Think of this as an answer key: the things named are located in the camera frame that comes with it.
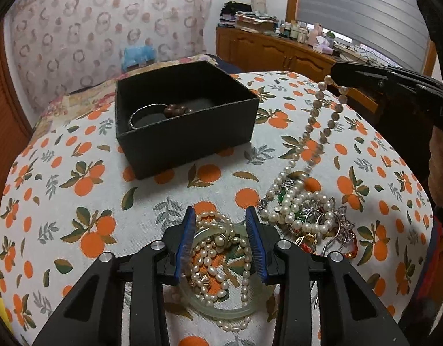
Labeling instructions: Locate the brown wooden bead bracelet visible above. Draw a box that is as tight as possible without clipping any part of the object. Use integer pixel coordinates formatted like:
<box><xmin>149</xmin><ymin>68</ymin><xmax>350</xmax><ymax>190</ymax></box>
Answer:
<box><xmin>163</xmin><ymin>104</ymin><xmax>191</xmax><ymax>118</ymax></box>

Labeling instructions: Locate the blue plush toy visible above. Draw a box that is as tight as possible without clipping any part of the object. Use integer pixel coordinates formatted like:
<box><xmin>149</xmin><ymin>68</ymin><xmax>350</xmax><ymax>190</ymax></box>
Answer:
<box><xmin>122</xmin><ymin>45</ymin><xmax>157</xmax><ymax>71</ymax></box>

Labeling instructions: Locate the wooden cabinet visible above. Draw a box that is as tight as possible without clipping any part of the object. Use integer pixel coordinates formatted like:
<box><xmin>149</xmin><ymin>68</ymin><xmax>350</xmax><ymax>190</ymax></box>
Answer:
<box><xmin>216</xmin><ymin>25</ymin><xmax>380</xmax><ymax>116</ymax></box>

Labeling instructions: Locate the white pearl necklace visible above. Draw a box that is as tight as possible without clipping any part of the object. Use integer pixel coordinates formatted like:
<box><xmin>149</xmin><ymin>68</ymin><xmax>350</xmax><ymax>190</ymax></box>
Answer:
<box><xmin>187</xmin><ymin>211</ymin><xmax>254</xmax><ymax>332</ymax></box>

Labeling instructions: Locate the pile of mixed jewelry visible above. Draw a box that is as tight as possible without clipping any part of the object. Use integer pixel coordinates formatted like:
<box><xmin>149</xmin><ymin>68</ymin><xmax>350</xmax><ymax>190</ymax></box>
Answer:
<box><xmin>259</xmin><ymin>173</ymin><xmax>359</xmax><ymax>260</ymax></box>

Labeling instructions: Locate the floral bedspread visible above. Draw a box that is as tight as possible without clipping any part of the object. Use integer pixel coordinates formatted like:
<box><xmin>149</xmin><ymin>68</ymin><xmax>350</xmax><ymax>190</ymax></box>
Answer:
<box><xmin>30</xmin><ymin>54</ymin><xmax>240</xmax><ymax>134</ymax></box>

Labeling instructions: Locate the ring pattern curtain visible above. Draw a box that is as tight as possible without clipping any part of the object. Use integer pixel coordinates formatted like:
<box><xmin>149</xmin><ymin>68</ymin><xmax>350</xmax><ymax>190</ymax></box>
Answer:
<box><xmin>7</xmin><ymin>0</ymin><xmax>215</xmax><ymax>112</ymax></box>

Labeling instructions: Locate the stack of folded fabrics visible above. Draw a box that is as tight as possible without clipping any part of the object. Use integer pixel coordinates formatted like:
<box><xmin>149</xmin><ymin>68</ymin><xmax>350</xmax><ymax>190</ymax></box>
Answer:
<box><xmin>219</xmin><ymin>2</ymin><xmax>280</xmax><ymax>33</ymax></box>

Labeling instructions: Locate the silver bangle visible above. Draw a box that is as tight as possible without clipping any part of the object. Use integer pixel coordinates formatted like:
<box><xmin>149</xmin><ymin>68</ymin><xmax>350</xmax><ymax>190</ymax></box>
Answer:
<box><xmin>129</xmin><ymin>104</ymin><xmax>168</xmax><ymax>130</ymax></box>

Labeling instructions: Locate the brown louvre door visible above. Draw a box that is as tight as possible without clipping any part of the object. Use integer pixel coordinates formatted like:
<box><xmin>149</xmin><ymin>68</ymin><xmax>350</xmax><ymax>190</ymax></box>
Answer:
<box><xmin>0</xmin><ymin>25</ymin><xmax>31</xmax><ymax>217</ymax></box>

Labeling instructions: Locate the row of small bottles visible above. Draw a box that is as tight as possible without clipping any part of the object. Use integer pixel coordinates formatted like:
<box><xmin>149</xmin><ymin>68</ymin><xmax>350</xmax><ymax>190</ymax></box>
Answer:
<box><xmin>279</xmin><ymin>20</ymin><xmax>323</xmax><ymax>46</ymax></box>

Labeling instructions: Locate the pale green jade bangle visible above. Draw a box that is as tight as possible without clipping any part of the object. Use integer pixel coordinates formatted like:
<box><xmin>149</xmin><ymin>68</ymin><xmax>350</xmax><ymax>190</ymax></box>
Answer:
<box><xmin>178</xmin><ymin>221</ymin><xmax>280</xmax><ymax>319</ymax></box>

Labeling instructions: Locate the orange fruit print tablecloth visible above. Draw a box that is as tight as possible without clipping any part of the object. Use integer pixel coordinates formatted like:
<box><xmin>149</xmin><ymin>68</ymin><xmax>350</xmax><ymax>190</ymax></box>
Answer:
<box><xmin>0</xmin><ymin>70</ymin><xmax>436</xmax><ymax>346</ymax></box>

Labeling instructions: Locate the power strip with cables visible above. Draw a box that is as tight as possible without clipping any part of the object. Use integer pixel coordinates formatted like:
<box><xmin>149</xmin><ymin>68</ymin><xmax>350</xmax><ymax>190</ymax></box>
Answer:
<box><xmin>333</xmin><ymin>41</ymin><xmax>388</xmax><ymax>66</ymax></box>

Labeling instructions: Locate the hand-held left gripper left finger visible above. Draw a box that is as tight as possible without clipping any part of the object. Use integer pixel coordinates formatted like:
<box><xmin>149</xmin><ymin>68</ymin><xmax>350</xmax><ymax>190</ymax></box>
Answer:
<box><xmin>32</xmin><ymin>207</ymin><xmax>197</xmax><ymax>346</ymax></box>

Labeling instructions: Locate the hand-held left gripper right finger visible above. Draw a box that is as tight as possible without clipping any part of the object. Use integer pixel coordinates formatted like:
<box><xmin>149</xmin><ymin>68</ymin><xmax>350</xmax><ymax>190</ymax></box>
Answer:
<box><xmin>245</xmin><ymin>207</ymin><xmax>411</xmax><ymax>346</ymax></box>

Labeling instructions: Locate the person's right hand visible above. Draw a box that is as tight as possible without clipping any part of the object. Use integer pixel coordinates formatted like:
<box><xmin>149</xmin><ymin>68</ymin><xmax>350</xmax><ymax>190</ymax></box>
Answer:
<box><xmin>428</xmin><ymin>129</ymin><xmax>443</xmax><ymax>208</ymax></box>

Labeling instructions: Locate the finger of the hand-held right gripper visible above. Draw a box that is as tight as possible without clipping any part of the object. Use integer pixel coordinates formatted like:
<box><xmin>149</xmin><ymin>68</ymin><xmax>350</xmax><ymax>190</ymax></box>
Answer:
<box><xmin>331</xmin><ymin>62</ymin><xmax>443</xmax><ymax>97</ymax></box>

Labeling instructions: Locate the black jewelry box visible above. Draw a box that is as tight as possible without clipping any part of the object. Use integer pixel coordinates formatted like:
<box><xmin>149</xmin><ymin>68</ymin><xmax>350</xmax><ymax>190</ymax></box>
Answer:
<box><xmin>115</xmin><ymin>61</ymin><xmax>260</xmax><ymax>181</ymax></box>

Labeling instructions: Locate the red and blue garment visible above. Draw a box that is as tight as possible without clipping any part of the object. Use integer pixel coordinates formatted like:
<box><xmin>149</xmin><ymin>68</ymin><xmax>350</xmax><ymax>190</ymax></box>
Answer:
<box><xmin>414</xmin><ymin>218</ymin><xmax>443</xmax><ymax>300</ymax></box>

